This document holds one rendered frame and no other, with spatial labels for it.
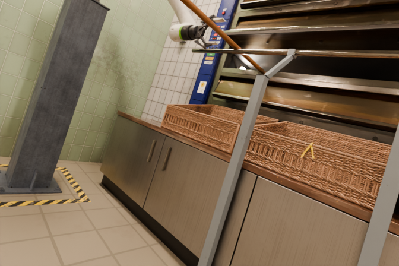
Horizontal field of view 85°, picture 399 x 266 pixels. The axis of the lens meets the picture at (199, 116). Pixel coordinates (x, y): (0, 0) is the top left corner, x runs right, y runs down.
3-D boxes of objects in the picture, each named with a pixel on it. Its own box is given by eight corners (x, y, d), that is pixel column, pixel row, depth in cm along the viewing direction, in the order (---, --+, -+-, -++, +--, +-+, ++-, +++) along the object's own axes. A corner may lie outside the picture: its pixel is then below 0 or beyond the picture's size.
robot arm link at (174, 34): (167, 44, 146) (163, 26, 141) (180, 40, 154) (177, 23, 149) (181, 44, 137) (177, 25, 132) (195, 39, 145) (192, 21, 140)
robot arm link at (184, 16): (158, -7, 149) (166, -18, 140) (171, -8, 156) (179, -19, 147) (184, 42, 153) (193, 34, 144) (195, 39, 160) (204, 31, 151)
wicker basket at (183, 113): (203, 136, 178) (213, 104, 179) (268, 160, 142) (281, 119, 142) (158, 126, 141) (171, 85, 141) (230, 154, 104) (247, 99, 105)
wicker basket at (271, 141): (272, 162, 139) (285, 120, 140) (386, 204, 102) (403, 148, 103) (234, 156, 102) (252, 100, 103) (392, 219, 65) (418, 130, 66)
